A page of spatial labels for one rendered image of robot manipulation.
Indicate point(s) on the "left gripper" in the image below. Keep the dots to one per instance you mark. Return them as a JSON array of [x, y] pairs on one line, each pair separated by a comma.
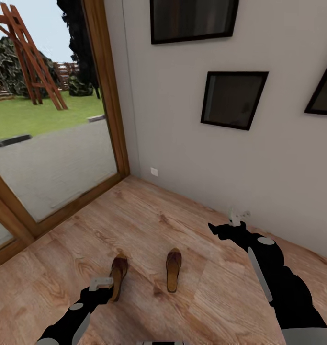
[[100, 296]]

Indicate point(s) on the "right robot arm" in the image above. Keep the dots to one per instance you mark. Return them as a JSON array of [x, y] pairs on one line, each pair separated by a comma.
[[300, 322]]

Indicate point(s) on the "picture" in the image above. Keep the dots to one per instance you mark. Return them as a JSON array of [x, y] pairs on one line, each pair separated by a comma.
[[231, 97]]

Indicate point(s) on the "door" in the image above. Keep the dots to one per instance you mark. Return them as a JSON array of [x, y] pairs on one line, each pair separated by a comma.
[[62, 141]]

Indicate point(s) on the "sandal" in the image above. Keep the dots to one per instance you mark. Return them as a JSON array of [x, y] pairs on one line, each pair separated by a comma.
[[173, 265], [119, 271]]

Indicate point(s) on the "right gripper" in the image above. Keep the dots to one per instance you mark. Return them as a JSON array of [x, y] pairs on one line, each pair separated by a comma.
[[228, 232]]

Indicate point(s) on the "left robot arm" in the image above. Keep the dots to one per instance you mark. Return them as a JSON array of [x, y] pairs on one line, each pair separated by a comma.
[[71, 327]]

